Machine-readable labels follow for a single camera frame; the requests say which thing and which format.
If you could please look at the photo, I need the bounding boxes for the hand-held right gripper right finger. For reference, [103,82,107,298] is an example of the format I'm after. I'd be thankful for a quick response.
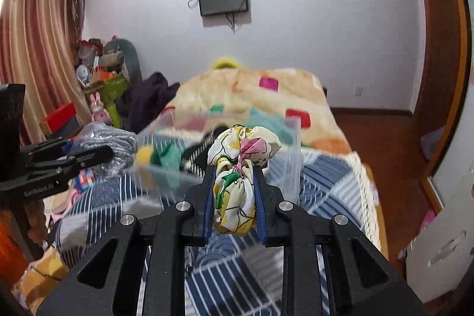
[253,165,426,316]

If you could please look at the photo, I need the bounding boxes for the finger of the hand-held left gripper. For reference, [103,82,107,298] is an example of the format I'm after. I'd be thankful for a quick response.
[61,145,114,170]

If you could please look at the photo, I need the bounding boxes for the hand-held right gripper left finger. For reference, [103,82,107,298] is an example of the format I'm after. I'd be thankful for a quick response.
[37,163,216,316]

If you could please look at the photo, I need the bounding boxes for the grey knitted cloth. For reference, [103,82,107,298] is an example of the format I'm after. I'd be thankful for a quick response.
[74,123,138,179]

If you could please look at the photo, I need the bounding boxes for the floral silk scarf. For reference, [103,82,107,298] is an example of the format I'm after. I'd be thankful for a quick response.
[207,124,282,237]

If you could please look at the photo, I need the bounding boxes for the clear plastic storage box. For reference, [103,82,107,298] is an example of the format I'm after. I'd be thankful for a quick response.
[125,108,305,206]

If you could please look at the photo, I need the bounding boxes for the red box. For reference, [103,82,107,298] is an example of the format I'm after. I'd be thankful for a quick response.
[41,103,81,136]

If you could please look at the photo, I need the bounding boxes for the pink rabbit plush toy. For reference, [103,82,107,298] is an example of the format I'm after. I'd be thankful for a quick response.
[89,92,111,125]

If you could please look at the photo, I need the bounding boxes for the blue white patchwork quilt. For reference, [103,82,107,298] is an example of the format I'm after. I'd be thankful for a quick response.
[55,133,382,316]

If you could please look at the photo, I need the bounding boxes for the green yellow cloth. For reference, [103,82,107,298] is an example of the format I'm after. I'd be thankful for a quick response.
[136,141,186,169]

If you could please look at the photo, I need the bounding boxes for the green gift box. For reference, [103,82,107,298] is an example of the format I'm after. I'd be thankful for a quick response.
[84,75,131,129]

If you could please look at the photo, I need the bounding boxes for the dark purple clothing pile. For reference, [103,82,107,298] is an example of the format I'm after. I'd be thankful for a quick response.
[118,72,180,133]

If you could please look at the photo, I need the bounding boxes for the green dinosaur plush toy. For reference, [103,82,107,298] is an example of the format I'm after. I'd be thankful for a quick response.
[102,38,143,82]

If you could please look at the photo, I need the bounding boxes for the cream checked plush blanket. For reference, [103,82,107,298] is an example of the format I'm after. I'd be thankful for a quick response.
[163,69,352,155]

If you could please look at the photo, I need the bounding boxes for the striped pink curtain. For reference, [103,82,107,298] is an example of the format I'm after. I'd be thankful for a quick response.
[0,0,91,146]

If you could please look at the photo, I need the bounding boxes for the white board with holes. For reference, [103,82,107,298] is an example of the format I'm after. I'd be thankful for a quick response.
[405,168,474,303]

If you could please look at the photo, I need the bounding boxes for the wooden door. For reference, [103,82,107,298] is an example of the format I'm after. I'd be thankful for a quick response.
[370,0,472,213]

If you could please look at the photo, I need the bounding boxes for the yellow plush ring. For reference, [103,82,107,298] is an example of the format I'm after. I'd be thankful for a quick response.
[211,57,242,70]

